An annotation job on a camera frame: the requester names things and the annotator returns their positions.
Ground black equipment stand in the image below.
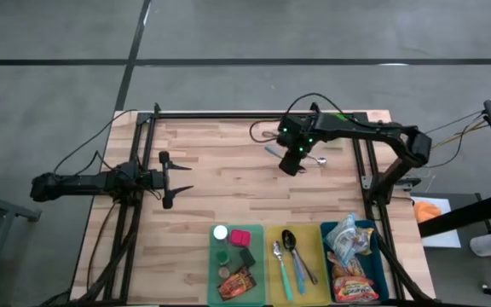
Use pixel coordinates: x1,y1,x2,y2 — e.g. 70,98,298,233
418,94,491,299

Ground orange cloth lump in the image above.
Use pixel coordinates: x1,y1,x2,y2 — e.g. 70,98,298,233
413,200,442,224

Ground glossy black spoon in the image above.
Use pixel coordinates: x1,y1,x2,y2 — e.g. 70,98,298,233
281,229,320,287

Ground dark red snack packet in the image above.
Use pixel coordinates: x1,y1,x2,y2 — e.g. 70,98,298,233
329,251,368,279

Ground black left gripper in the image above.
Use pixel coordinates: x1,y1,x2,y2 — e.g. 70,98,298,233
149,150,195,211

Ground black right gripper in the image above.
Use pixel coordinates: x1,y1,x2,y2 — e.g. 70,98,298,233
276,114,317,177

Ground black aluminium table frame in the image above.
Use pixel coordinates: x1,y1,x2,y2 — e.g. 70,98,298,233
72,101,438,307

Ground brown orange candy packet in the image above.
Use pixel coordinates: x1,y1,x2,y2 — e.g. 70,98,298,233
217,266,258,302

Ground blue and white snack packet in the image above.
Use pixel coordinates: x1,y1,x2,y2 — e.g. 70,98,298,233
324,212,362,268

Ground teal handled metal spoon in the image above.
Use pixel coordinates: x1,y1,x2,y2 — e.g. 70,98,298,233
272,240,295,302

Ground red lidded spice container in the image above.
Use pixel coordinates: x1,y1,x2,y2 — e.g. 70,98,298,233
228,229,252,248

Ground light blue handled utensil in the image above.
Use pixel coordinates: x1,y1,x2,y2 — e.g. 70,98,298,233
263,145,284,160

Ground teal plastic tray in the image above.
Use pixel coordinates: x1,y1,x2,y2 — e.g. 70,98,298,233
320,219,391,304

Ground translucent green plastic tray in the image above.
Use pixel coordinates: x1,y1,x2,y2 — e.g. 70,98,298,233
206,223,267,307

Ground white paper sheet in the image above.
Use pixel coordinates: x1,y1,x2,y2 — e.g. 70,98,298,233
410,195,462,249

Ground translucent yellow plastic tray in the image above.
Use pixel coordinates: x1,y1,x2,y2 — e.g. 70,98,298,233
265,223,332,307

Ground orange noodle packet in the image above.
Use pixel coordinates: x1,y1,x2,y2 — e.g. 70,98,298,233
332,275,381,304

